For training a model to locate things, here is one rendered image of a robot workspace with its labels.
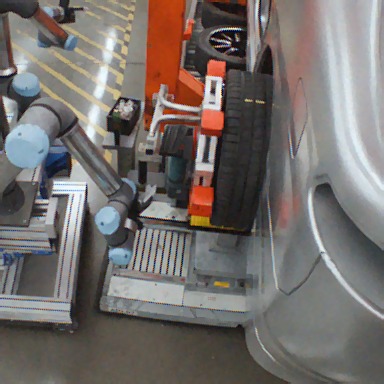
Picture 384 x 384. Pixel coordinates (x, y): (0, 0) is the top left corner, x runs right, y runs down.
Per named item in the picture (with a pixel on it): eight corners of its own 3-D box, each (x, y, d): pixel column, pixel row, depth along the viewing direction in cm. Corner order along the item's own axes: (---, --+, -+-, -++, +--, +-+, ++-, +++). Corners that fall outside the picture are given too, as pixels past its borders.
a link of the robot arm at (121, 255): (125, 250, 138) (134, 266, 144) (131, 224, 146) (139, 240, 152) (103, 252, 140) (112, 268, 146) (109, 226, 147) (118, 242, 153)
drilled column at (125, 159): (132, 179, 289) (132, 128, 258) (117, 177, 289) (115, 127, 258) (135, 168, 295) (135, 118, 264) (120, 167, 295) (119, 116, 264)
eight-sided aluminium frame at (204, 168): (202, 237, 190) (218, 138, 150) (186, 235, 190) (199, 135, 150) (210, 150, 227) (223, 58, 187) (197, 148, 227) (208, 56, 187)
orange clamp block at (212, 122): (220, 137, 161) (223, 130, 152) (198, 134, 161) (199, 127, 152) (222, 119, 162) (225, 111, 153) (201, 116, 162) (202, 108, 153)
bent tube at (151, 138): (199, 150, 166) (201, 128, 159) (146, 144, 166) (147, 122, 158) (202, 121, 178) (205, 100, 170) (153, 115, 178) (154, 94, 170)
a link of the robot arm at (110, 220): (100, 197, 142) (112, 220, 149) (89, 224, 134) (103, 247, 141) (122, 196, 139) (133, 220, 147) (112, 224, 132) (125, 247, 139)
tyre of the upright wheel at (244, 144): (278, 241, 156) (297, 59, 155) (211, 234, 156) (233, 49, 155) (253, 224, 222) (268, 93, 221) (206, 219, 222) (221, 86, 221)
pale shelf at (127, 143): (132, 151, 245) (132, 147, 242) (102, 148, 244) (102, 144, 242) (145, 105, 274) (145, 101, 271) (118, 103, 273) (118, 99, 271)
